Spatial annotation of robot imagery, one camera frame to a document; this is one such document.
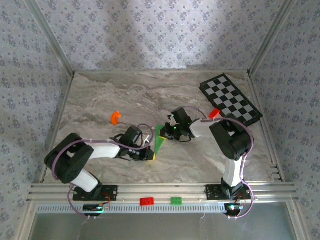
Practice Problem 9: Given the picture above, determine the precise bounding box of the green paper sheet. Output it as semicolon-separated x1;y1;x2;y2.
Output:
152;124;168;161

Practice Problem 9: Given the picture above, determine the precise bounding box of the red plastic block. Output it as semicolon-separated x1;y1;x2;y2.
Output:
208;108;221;120

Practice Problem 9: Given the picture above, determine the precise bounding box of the orange curved plastic piece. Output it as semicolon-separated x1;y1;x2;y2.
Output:
110;111;122;126

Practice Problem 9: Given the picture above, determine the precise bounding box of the red toy brick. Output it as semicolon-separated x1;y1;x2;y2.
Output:
139;197;155;207

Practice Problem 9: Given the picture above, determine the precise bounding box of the black and white chessboard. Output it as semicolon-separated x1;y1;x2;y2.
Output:
199;73;264;128

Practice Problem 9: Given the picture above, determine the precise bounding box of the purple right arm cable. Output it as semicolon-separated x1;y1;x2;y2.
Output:
183;106;255;220

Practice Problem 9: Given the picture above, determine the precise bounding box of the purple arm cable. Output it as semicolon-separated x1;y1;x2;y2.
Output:
183;106;255;220
51;124;156;219

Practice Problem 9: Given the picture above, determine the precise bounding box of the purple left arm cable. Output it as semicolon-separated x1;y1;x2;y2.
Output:
51;124;156;219

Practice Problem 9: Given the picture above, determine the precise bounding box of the aluminium mounting rail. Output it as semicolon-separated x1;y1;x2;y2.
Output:
26;182;298;202

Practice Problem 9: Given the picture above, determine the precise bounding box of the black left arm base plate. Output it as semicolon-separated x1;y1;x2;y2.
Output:
72;184;119;202

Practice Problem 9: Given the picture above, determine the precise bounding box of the grey slotted cable duct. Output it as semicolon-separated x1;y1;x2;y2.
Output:
36;202;227;215

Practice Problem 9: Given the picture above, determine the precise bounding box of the aluminium table edge rail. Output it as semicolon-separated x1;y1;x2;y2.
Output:
72;69;251;75
246;71;286;183
32;72;75;185

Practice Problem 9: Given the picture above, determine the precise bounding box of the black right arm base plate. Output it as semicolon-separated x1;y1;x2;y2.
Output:
205;184;252;201

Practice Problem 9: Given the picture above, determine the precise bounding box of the aluminium frame post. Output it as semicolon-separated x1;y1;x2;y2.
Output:
24;0;76;77
247;0;300;77

